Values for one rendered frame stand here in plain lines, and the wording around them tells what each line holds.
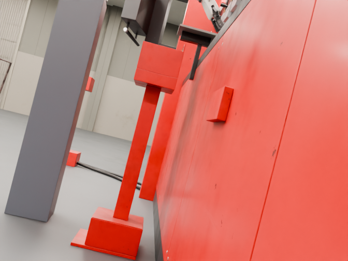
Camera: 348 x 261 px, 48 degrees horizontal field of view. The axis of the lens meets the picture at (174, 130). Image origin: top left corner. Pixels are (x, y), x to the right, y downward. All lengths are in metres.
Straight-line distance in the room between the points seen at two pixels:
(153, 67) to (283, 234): 1.16
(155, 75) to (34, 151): 0.62
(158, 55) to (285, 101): 1.05
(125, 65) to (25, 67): 2.65
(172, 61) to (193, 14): 1.40
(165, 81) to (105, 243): 0.65
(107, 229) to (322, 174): 1.24
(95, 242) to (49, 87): 0.67
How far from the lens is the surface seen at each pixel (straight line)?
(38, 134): 1.73
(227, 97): 0.80
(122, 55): 10.98
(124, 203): 1.57
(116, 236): 1.53
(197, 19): 2.86
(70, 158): 3.51
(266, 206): 0.45
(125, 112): 10.83
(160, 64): 1.48
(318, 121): 0.37
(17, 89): 11.19
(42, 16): 11.37
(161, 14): 3.40
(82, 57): 1.72
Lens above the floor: 0.50
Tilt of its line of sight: level
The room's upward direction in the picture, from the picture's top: 14 degrees clockwise
